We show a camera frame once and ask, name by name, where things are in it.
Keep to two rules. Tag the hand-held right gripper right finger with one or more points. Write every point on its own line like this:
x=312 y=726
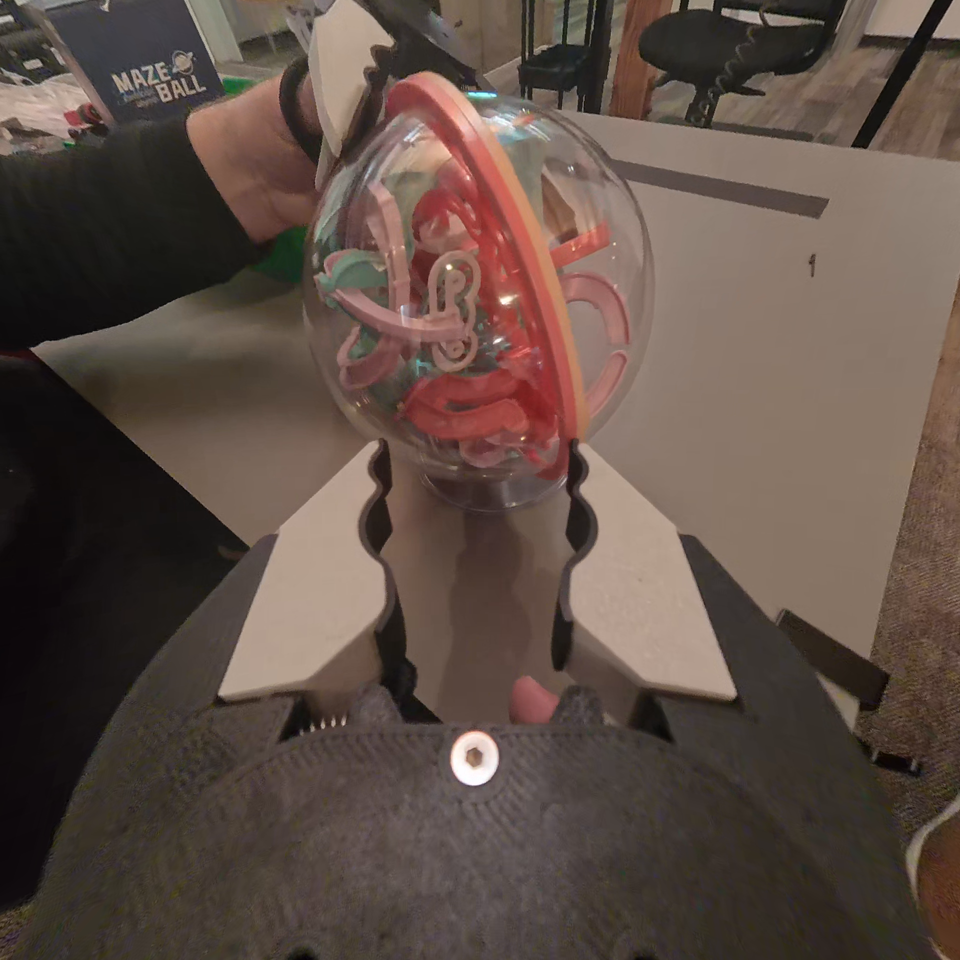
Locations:
x=645 y=615

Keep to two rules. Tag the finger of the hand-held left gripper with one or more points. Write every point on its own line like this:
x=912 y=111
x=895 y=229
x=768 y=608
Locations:
x=341 y=67

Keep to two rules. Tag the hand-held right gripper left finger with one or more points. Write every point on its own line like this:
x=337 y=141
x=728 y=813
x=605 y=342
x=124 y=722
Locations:
x=315 y=615

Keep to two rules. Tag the clear plastic ball stand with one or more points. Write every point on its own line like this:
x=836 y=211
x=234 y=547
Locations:
x=495 y=487

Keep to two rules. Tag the clear maze ball red tracks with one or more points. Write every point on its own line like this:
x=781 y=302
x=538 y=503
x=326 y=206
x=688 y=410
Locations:
x=480 y=300

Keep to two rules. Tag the person's left forearm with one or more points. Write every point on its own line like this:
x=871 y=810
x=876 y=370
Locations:
x=112 y=240

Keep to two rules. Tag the person's left hand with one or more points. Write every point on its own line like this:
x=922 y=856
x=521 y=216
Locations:
x=255 y=165

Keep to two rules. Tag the person's right hand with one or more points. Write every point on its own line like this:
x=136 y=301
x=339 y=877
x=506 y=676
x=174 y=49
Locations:
x=532 y=701

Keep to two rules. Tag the green plastic bin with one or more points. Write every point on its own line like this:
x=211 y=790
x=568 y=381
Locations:
x=289 y=255

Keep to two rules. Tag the blue printed box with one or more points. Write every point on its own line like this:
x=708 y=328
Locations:
x=142 y=67

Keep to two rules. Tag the wooden pillar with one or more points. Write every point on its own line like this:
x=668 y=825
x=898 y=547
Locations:
x=630 y=60

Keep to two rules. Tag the black mesh office chair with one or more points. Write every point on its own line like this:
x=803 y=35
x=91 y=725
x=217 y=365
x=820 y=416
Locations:
x=735 y=45

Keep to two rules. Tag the black tape strip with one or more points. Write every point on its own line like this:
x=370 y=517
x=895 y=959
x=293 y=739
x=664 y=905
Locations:
x=720 y=191

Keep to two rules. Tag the person's shoe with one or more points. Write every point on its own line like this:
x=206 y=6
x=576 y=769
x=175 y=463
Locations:
x=937 y=885

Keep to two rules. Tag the black table leg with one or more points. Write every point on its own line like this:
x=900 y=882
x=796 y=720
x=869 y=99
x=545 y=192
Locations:
x=900 y=75

